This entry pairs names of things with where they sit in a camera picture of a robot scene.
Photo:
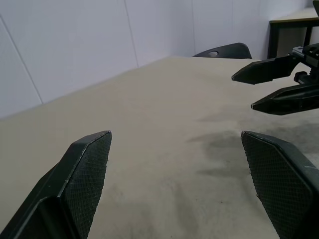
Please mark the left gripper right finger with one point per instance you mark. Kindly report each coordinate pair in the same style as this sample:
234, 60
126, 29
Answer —
281, 179

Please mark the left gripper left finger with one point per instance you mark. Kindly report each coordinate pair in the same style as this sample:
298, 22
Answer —
74, 179

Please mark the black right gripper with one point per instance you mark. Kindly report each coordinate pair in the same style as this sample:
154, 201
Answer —
312, 56

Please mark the black framed side table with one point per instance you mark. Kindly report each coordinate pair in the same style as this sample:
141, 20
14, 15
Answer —
272, 37

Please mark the dark chair back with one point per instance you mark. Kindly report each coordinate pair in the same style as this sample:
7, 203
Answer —
231, 51

